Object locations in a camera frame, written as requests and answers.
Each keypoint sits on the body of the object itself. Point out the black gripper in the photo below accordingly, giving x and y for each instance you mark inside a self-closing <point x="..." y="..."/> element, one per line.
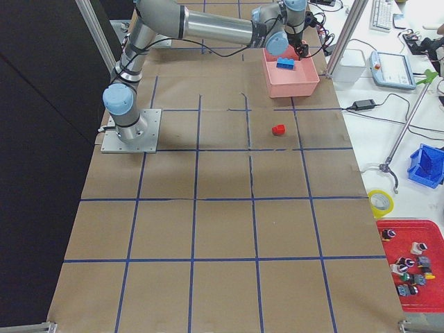
<point x="295" y="40"/>

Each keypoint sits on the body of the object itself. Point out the blue three-stud block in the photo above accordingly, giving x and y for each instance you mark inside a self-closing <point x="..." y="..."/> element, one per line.
<point x="285" y="63"/>

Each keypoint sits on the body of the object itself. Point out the red small block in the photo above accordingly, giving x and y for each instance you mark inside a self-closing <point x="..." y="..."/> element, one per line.
<point x="278" y="130"/>

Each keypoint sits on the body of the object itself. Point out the pink plastic box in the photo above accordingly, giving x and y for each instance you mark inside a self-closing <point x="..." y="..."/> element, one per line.
<point x="299" y="81"/>

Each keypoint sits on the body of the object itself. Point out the white square box device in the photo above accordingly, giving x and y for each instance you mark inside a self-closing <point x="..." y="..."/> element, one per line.
<point x="350" y="67"/>

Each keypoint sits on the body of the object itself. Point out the white keyboard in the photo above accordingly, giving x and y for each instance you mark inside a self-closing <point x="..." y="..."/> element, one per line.
<point x="381" y="15"/>

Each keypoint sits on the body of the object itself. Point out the black power adapter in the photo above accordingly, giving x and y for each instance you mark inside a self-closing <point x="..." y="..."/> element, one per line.
<point x="366" y="104"/>

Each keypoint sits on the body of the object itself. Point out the teach pendant tablet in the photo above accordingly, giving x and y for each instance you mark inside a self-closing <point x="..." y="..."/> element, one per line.
<point x="391" y="70"/>

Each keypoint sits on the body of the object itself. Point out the green glue gun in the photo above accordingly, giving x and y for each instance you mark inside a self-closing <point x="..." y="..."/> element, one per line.
<point x="429" y="77"/>

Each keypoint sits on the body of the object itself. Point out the metal grabber tool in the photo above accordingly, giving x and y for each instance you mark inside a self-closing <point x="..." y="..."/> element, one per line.
<point x="385" y="167"/>

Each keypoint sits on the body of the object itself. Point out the blue plastic bin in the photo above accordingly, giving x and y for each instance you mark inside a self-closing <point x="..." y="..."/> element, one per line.
<point x="426" y="166"/>

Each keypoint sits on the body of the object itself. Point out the brown paper table cover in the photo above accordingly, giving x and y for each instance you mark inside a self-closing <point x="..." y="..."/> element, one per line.
<point x="227" y="228"/>

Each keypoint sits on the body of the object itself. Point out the yellow tape roll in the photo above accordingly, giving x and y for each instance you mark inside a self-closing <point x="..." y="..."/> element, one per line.
<point x="381" y="203"/>

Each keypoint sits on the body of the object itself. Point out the red plastic tray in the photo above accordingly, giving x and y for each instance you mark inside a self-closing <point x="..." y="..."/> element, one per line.
<point x="414" y="251"/>

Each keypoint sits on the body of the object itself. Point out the aluminium frame post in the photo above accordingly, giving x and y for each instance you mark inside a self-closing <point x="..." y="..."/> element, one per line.
<point x="350" y="25"/>

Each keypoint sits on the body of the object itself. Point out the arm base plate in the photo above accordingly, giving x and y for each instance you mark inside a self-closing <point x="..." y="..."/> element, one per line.
<point x="140" y="138"/>

